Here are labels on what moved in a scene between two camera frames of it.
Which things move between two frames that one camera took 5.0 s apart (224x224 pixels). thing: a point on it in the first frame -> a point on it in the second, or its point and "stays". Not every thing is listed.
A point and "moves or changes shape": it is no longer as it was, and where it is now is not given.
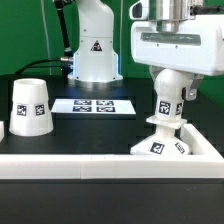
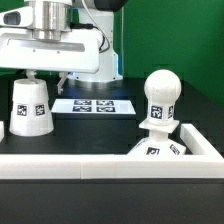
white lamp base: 165,141 moves or changes shape
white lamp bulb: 168,85 moves or changes shape
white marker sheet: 93,106 stays
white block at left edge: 2,130 stays
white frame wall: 202,162 stays
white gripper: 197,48 -> 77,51
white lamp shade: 31,112 stays
